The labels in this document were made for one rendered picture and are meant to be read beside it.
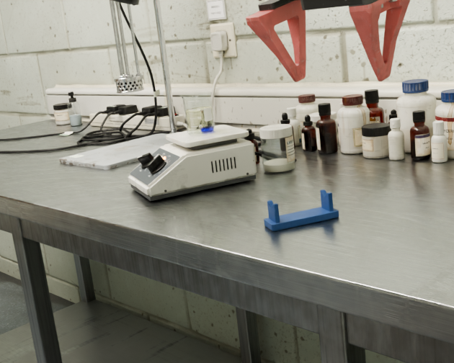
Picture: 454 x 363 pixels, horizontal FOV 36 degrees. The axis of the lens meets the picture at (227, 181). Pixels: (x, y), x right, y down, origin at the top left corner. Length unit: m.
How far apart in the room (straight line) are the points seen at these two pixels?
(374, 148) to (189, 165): 0.35
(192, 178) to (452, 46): 0.57
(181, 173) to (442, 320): 0.58
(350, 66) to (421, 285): 0.87
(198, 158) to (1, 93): 1.83
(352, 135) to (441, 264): 0.59
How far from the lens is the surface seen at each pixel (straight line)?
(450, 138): 1.25
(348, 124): 1.33
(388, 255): 0.82
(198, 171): 1.16
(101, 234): 1.10
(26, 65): 2.67
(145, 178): 1.17
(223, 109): 1.76
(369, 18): 0.58
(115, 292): 2.53
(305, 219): 0.94
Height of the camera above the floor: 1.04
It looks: 14 degrees down
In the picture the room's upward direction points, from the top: 7 degrees counter-clockwise
